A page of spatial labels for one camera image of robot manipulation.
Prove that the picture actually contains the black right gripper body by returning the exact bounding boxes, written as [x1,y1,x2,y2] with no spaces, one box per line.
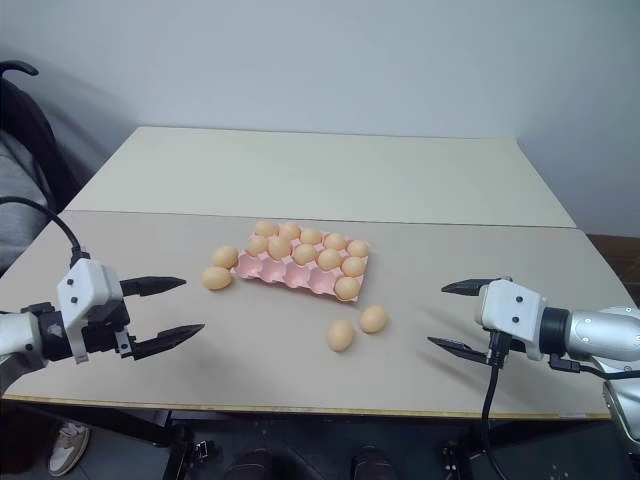
[482,327,513,367]

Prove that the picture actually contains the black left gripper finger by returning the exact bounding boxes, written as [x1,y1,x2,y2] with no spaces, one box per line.
[132,323,207,362]
[119,275,188,300]

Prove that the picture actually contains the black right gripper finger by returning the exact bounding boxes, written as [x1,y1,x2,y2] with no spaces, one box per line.
[426,335,491,363]
[440,278,494,299]

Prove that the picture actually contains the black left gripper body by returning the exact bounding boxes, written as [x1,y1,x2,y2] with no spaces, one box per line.
[80,279,139,361]

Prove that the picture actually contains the pink egg tray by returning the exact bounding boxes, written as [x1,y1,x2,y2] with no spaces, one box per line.
[230,227,372,304]

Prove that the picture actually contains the white and brown sneaker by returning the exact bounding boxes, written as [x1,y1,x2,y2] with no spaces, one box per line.
[47,421,92,477]

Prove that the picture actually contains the grey cloth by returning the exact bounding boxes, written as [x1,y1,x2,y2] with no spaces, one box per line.
[0,128,55,274]

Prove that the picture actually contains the black office chair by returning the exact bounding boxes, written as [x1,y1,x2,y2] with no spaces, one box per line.
[0,60,81,214]

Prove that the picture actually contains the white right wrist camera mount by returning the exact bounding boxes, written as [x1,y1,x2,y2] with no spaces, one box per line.
[474,278,550,362]

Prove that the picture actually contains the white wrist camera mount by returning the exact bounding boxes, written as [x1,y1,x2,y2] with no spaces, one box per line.
[55,259,124,365]
[474,278,550,362]

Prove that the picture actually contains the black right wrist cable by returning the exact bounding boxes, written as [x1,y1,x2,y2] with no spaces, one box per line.
[478,330,512,459]

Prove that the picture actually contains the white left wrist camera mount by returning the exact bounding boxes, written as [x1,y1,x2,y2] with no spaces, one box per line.
[55,259,124,365]

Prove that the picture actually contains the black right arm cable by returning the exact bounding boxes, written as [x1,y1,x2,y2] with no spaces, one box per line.
[548,351,640,382]

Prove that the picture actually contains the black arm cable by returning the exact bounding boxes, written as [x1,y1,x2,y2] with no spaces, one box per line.
[548,351,640,382]
[0,195,92,262]

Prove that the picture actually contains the black table frame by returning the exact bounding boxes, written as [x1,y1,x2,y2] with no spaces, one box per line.
[0,397,174,449]

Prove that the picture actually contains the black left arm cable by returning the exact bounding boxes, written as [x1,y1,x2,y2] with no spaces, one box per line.
[0,195,92,262]

